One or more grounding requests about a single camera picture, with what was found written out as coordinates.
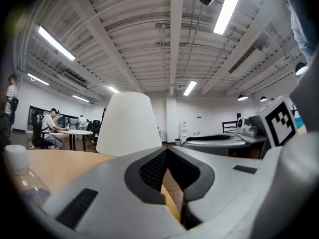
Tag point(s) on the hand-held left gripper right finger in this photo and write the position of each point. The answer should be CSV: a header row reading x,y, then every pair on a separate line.
x,y
219,183

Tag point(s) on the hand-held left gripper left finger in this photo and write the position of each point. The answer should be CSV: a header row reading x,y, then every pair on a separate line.
x,y
112,208

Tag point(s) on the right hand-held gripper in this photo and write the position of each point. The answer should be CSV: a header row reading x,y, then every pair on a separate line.
x,y
276,123

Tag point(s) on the white table lamp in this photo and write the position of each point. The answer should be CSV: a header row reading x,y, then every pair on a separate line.
x,y
128,126

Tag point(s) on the clear plastic water bottle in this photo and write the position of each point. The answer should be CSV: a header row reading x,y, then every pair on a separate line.
x,y
22,178

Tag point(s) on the black dome with white base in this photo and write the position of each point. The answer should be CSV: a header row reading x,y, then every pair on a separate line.
x,y
301,70
243,97
263,99

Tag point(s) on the black metal railing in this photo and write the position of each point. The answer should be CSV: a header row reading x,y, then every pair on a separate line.
x,y
229,127

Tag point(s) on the white water dispenser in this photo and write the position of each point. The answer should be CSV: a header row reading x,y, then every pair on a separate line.
x,y
183,132

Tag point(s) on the grey trash bin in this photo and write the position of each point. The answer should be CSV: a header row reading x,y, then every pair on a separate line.
x,y
177,142

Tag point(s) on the long ceiling light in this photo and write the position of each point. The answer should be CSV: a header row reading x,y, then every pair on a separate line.
x,y
226,14
81,98
190,88
56,42
38,79
113,89

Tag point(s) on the black office chair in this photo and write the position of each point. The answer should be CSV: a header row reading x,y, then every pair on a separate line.
x,y
36,131
94,129

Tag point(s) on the beige round table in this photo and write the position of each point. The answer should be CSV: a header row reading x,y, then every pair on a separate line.
x,y
74,133

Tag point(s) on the ceiling air conditioner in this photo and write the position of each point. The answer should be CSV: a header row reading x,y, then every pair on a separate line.
x,y
74,80
246,61

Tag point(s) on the dark window panel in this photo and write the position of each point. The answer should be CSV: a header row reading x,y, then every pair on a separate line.
x,y
33,118

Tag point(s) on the black backpack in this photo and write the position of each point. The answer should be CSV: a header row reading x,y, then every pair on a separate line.
x,y
13,108

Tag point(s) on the person's denim clothing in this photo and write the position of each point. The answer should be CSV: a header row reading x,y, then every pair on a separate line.
x,y
301,34

